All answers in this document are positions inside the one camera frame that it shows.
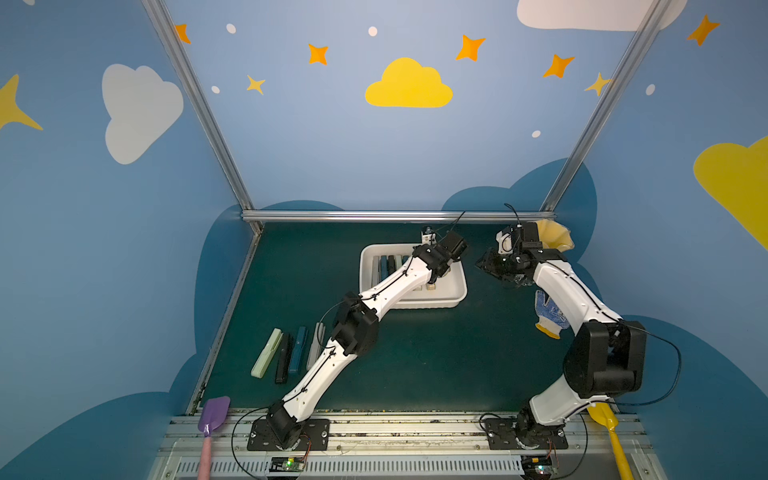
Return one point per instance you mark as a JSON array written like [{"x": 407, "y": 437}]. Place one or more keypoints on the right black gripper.
[{"x": 496, "y": 264}]

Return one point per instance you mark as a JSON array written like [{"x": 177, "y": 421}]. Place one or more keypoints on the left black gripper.
[{"x": 432, "y": 260}]

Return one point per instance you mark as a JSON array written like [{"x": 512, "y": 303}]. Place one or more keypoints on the white plastic storage box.
[{"x": 450, "y": 291}]

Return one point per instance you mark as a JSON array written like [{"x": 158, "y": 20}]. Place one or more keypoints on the grey pliers group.
[{"x": 316, "y": 346}]

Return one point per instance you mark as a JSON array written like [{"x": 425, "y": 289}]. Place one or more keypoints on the black pliers group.
[
  {"x": 391, "y": 265},
  {"x": 284, "y": 358}
]

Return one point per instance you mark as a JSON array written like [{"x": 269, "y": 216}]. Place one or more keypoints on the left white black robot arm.
[{"x": 356, "y": 330}]

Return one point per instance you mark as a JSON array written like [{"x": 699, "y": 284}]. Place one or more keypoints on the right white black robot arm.
[{"x": 606, "y": 357}]

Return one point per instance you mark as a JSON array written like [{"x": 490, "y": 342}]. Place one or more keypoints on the light green pliers far left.
[{"x": 267, "y": 354}]

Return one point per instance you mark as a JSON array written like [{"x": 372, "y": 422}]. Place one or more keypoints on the yellow ruffled glass vase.
[{"x": 553, "y": 235}]

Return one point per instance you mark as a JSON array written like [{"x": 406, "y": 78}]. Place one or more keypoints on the blue white work glove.
[{"x": 551, "y": 320}]

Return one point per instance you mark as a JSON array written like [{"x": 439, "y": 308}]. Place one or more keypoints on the yellow toy shovel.
[{"x": 602, "y": 414}]

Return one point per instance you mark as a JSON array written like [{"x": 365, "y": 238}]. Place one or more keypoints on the right green circuit board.
[{"x": 537, "y": 468}]

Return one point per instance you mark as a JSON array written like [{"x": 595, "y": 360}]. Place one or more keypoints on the green circuit board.
[
  {"x": 537, "y": 468},
  {"x": 287, "y": 465}
]

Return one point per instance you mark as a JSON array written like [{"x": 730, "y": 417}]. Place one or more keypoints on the left green circuit board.
[{"x": 287, "y": 465}]

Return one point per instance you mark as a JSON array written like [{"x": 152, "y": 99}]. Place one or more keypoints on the purple toy shovel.
[{"x": 213, "y": 416}]

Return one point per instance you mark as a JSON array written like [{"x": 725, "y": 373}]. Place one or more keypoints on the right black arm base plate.
[{"x": 504, "y": 434}]

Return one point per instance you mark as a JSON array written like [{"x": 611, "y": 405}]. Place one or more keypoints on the aluminium frame rear bar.
[{"x": 441, "y": 217}]

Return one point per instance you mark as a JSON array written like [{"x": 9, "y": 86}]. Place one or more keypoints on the aluminium rail base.
[{"x": 411, "y": 445}]

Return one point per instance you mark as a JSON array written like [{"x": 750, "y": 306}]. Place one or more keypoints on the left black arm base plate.
[{"x": 314, "y": 436}]

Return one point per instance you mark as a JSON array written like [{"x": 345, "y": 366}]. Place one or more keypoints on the right aluminium frame post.
[{"x": 640, "y": 44}]

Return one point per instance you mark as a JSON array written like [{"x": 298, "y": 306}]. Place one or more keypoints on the aluminium frame post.
[
  {"x": 161, "y": 20},
  {"x": 640, "y": 44}
]

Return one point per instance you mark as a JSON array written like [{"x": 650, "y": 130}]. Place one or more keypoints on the left aluminium frame post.
[{"x": 161, "y": 20}]

